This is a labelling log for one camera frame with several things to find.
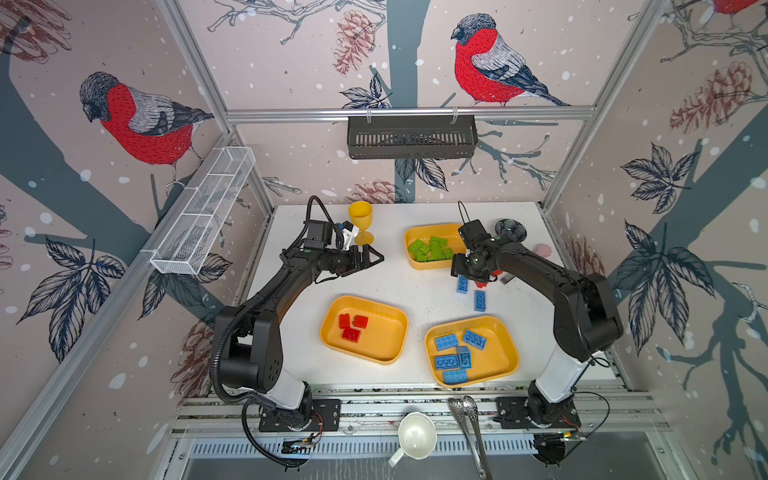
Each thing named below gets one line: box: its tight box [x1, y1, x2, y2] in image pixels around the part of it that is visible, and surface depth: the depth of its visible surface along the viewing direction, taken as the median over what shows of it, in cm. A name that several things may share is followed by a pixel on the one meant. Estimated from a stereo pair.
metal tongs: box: [448, 395, 492, 480], surface depth 70 cm
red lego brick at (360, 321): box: [352, 315, 369, 329], surface depth 92 cm
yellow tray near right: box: [424, 315, 520, 388], surface depth 86 cm
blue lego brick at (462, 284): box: [457, 275, 468, 294], surface depth 99 cm
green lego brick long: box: [408, 239, 431, 262], surface depth 109 cm
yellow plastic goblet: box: [349, 201, 375, 246], surface depth 103 cm
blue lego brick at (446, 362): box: [434, 355, 459, 370], surface depth 83 cm
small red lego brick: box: [339, 313, 350, 329], surface depth 92 cm
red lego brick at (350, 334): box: [342, 327, 360, 343], surface depth 87 cm
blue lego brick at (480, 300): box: [474, 290, 486, 312], surface depth 94 cm
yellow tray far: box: [404, 224, 432, 270], surface depth 111 cm
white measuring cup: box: [388, 411, 437, 468], surface depth 71 cm
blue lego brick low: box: [443, 369, 468, 385], surface depth 81 cm
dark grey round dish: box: [495, 218, 528, 243], surface depth 112 cm
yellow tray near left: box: [320, 295, 409, 365], surface depth 90 cm
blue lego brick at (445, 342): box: [434, 334, 459, 351], surface depth 86 cm
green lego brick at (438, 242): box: [429, 236, 449, 249], surface depth 109 cm
